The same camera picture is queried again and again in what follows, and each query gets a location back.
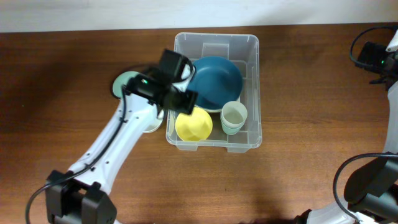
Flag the yellow plastic bowl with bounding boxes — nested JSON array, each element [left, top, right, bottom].
[[175, 107, 213, 141]]

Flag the green plastic bowl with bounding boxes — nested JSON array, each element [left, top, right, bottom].
[[111, 71, 139, 99]]

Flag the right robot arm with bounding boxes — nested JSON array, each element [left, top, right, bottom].
[[158, 26, 390, 223]]

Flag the green plastic cup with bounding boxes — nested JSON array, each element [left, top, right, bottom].
[[221, 121, 243, 135]]

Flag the white plastic bowl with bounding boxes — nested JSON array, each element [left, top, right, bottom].
[[144, 110, 164, 133]]

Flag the cream plastic cup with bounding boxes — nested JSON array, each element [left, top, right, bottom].
[[221, 101, 248, 120]]

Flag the grey plastic cup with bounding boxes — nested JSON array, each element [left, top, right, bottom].
[[221, 114, 246, 128]]

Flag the beige plastic plate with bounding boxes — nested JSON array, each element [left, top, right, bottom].
[[195, 97, 231, 113]]

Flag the clear plastic storage bin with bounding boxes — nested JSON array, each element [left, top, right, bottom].
[[165, 32, 262, 153]]

